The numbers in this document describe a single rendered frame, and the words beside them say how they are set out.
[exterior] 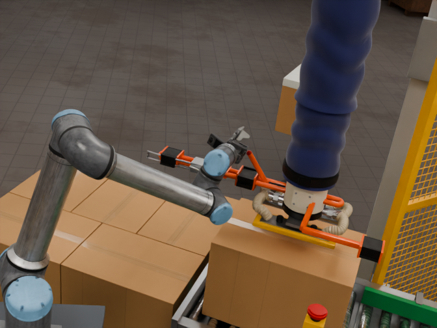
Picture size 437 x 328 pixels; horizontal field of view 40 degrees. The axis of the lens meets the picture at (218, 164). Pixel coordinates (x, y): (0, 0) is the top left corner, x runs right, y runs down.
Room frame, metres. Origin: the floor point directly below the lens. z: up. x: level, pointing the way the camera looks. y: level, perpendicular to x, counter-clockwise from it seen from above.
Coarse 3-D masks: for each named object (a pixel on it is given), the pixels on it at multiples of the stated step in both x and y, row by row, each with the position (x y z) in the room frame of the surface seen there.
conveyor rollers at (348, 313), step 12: (192, 312) 2.04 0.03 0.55; (348, 312) 2.17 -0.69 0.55; (372, 312) 2.21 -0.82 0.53; (384, 312) 2.21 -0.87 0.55; (216, 324) 1.99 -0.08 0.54; (348, 324) 2.11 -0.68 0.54; (360, 324) 2.11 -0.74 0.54; (384, 324) 2.13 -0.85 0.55; (408, 324) 2.15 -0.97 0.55; (420, 324) 2.18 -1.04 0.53
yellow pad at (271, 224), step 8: (256, 216) 2.09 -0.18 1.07; (272, 216) 2.09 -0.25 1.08; (280, 216) 2.06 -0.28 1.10; (256, 224) 2.03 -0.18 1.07; (264, 224) 2.03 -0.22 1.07; (272, 224) 2.03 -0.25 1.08; (280, 224) 2.04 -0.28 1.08; (280, 232) 2.01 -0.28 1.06; (288, 232) 2.00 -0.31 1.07; (296, 232) 2.00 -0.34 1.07; (304, 240) 1.98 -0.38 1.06; (312, 240) 1.97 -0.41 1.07; (320, 240) 1.97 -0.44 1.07
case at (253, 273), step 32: (224, 224) 2.18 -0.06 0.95; (320, 224) 2.28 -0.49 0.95; (224, 256) 2.02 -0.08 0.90; (256, 256) 1.98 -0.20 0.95; (288, 256) 2.01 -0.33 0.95; (320, 256) 2.04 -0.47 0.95; (352, 256) 2.07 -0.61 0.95; (224, 288) 2.01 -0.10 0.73; (256, 288) 1.97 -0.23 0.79; (288, 288) 1.93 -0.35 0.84; (320, 288) 1.90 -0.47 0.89; (352, 288) 1.87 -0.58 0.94; (224, 320) 2.01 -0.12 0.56; (256, 320) 1.97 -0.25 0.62; (288, 320) 1.93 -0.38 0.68
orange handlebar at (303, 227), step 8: (184, 160) 2.26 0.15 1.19; (224, 176) 2.20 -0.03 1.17; (232, 176) 2.19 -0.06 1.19; (256, 184) 2.16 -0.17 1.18; (264, 184) 2.15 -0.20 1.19; (272, 184) 2.15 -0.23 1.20; (280, 184) 2.17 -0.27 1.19; (328, 200) 2.08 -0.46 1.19; (336, 200) 2.11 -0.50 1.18; (312, 208) 2.01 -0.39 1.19; (304, 216) 1.94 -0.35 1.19; (304, 224) 1.89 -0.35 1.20; (304, 232) 1.86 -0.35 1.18; (312, 232) 1.85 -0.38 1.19; (320, 232) 1.85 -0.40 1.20; (328, 240) 1.83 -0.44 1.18; (336, 240) 1.82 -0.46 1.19; (344, 240) 1.82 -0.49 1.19; (352, 240) 1.82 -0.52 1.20
